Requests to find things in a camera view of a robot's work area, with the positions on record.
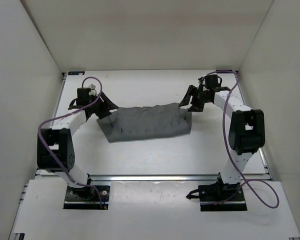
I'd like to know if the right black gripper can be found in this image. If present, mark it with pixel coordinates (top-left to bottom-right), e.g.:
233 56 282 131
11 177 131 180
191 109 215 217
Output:
179 86 211 113

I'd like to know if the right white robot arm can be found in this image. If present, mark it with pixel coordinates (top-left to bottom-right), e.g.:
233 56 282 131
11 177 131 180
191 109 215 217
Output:
179 72 266 200

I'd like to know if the blue corner label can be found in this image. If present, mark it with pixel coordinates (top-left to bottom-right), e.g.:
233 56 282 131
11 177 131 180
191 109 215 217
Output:
67 71 85 76
215 69 234 74

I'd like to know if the left blue corner label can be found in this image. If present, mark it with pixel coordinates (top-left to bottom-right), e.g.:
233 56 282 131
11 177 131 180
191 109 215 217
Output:
67 71 85 76

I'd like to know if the aluminium front rail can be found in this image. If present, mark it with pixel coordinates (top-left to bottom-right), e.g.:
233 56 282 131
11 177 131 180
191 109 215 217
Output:
90 174 218 182

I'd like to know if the left aluminium side rail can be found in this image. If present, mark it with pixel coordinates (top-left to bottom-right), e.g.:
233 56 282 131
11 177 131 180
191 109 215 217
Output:
19 72 67 203

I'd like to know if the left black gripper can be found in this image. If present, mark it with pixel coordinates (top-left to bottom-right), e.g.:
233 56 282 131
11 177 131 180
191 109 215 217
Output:
89 91 119 120

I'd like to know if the right aluminium side rail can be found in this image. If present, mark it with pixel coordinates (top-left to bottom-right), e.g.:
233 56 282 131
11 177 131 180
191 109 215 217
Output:
233 70 275 181

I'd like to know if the aluminium side rail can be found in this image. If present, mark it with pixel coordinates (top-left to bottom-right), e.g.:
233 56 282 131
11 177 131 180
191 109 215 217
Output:
233 70 275 181
19 72 67 203

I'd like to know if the grey pleated skirt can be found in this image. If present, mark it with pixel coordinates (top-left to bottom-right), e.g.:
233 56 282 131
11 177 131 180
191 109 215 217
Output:
97 102 192 143

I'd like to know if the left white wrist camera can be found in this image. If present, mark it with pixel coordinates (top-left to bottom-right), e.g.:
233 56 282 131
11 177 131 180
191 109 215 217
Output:
88 84 97 96

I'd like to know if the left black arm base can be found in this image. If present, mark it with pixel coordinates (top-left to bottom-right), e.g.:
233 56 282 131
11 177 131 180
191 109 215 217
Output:
63 179 111 211

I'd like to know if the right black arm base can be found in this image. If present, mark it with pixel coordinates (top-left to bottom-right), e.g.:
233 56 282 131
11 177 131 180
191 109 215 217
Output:
186 173 248 212

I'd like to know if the right blue corner label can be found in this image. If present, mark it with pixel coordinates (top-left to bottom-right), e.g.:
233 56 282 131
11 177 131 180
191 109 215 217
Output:
215 69 234 74

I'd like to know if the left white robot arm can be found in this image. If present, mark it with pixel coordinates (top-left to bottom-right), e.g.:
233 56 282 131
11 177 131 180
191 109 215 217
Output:
37 84 119 199

